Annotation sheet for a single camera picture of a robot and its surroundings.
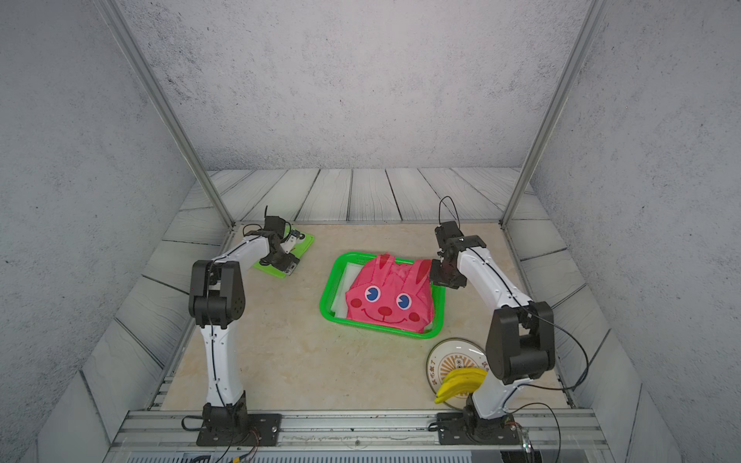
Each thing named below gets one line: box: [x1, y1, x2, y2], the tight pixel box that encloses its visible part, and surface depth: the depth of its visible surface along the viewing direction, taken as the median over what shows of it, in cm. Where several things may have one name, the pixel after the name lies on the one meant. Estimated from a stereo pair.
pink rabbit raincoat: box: [345, 252, 435, 333], surface depth 92 cm
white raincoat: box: [331, 261, 365, 320], surface depth 98 cm
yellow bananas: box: [434, 368, 489, 404], surface depth 77 cm
